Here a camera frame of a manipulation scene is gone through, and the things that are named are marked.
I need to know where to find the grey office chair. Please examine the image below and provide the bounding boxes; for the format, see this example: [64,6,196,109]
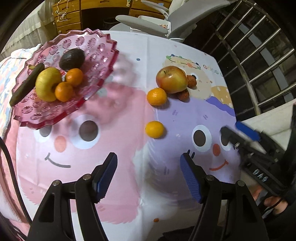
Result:
[115,0,232,43]

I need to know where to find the black cable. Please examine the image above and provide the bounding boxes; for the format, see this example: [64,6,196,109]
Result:
[0,137,32,224]

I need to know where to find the metal window bars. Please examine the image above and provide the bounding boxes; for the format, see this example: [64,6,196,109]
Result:
[185,0,296,121]

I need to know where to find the person's right hand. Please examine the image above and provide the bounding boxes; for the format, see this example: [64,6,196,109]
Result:
[252,186,289,216]

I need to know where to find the person's right forearm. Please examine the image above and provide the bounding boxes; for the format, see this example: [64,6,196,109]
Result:
[264,195,296,241]

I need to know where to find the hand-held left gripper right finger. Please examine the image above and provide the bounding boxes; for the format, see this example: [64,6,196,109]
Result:
[180,153,270,241]

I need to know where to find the pink plastic bowl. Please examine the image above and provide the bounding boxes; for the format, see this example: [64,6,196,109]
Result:
[9,28,119,130]

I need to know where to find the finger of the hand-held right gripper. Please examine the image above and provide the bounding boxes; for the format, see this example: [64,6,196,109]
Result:
[220,126,266,155]
[235,121,278,151]

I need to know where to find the white charger cable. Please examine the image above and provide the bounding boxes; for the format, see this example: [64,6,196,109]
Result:
[55,0,70,23]

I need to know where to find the dark avocado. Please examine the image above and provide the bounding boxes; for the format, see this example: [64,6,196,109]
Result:
[59,48,85,70]

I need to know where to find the cartoon face printed tablecloth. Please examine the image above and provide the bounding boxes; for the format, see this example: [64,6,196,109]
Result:
[5,30,243,241]

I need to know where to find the pink plush bed cover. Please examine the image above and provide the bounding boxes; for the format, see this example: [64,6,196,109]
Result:
[0,128,31,241]

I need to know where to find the red yellow apple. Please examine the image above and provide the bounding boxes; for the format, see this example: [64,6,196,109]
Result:
[156,66,188,94]

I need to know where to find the small orange tangerine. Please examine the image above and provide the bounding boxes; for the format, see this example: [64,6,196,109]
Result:
[145,121,165,139]

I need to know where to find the pastel patterned fleece blanket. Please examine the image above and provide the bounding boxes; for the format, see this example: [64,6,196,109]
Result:
[0,45,44,139]

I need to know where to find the white curtain with pink flowers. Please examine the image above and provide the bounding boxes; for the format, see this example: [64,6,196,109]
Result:
[236,97,296,150]

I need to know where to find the white box of snacks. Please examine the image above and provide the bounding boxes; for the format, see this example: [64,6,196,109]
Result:
[151,20,171,30]

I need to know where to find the person's dark pants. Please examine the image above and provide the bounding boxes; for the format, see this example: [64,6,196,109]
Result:
[159,229,193,241]

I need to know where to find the dark overripe banana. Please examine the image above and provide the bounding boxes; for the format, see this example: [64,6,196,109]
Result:
[10,63,45,106]

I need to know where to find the yellow pear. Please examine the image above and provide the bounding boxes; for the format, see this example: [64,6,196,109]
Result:
[35,67,62,102]

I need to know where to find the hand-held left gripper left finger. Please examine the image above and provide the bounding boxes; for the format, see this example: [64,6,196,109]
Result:
[28,152,118,241]

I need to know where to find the wooden desk with drawers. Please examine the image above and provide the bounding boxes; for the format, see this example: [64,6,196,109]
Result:
[52,0,173,35]

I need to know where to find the white lace cover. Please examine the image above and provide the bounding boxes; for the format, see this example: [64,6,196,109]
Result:
[0,16,61,61]

